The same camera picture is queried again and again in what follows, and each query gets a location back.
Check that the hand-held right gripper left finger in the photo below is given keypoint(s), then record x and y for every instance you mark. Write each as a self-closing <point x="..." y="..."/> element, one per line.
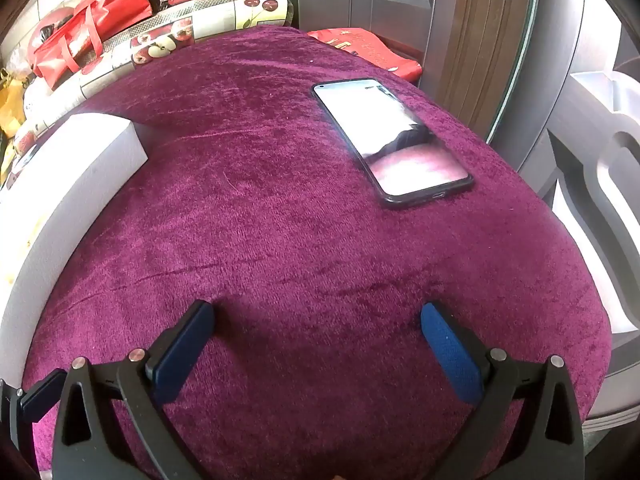
<point x="185" y="347"/>

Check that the yellow bag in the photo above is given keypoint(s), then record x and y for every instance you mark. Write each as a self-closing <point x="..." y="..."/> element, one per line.
<point x="10" y="105"/>

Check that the white foam box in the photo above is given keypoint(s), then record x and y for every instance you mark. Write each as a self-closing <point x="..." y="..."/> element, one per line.
<point x="65" y="175"/>

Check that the brown wooden door frame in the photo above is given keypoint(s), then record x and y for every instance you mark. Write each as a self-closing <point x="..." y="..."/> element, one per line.
<point x="480" y="35"/>

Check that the black smartphone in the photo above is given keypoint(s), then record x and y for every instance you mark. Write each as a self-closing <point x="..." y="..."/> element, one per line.
<point x="390" y="135"/>

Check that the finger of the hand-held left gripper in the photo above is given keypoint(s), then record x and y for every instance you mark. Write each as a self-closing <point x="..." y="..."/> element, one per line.
<point x="42" y="395"/>

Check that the red gift bag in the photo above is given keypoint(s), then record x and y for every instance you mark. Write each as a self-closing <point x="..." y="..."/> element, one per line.
<point x="370" y="47"/>

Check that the rolled fruit print oilcloth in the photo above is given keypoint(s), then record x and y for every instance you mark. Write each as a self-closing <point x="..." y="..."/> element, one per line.
<point x="200" y="22"/>

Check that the white helmet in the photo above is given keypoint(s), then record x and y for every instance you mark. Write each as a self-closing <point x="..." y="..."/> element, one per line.
<point x="37" y="97"/>

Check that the pink helmet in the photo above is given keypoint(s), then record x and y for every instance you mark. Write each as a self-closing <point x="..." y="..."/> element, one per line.
<point x="50" y="22"/>

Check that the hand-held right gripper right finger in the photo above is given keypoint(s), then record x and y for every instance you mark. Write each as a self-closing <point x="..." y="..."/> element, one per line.
<point x="450" y="355"/>

